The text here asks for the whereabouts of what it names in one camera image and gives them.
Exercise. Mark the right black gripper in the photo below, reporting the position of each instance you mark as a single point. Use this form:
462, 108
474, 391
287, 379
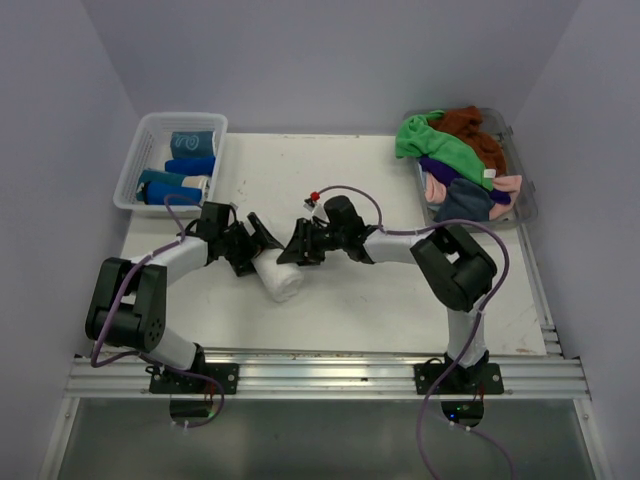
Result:
302, 246

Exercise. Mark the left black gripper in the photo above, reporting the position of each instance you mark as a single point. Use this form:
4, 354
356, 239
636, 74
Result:
242, 263

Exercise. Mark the white towel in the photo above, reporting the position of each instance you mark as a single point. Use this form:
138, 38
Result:
282, 281

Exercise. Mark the green towel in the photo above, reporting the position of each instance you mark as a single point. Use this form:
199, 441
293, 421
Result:
416, 138

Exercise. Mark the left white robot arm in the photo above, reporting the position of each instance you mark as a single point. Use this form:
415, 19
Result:
127, 312

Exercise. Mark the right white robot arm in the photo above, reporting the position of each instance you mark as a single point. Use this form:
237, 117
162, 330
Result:
457, 269

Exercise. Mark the dark blue rolled towel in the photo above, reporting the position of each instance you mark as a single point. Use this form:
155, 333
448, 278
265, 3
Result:
191, 166

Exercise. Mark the blue rolled towel front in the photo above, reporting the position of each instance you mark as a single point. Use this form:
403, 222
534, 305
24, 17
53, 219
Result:
157, 193

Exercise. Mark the teal rolled towel with swirl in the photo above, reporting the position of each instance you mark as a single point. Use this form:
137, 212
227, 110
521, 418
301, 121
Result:
192, 144

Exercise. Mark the teal and cream rolled towel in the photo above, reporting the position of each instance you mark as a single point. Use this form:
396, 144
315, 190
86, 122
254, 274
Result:
173, 179

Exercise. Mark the white plastic basket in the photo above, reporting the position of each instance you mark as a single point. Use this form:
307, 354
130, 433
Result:
150, 149

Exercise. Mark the pink towel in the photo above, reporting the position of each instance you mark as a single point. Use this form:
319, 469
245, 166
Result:
435, 193

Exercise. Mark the purple towel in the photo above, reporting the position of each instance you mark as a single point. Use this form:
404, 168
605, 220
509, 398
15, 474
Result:
446, 175

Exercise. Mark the dark grey-blue towel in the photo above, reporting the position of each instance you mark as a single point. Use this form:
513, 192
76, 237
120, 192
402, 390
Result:
465, 200

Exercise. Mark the brown towel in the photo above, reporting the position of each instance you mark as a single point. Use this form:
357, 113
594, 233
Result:
465, 124

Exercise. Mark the clear plastic bin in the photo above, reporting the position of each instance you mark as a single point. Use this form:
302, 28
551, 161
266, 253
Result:
524, 209

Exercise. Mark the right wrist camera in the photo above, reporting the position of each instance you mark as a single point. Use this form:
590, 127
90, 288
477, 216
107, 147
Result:
313, 204

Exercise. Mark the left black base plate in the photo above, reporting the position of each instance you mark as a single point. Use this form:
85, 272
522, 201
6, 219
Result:
213, 378

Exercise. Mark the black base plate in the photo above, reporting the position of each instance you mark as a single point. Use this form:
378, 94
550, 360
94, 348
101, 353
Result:
450, 377
213, 378

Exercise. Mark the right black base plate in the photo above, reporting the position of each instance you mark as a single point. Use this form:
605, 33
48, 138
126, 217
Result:
450, 377

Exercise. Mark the aluminium mounting rail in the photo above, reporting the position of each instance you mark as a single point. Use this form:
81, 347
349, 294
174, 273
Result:
342, 376

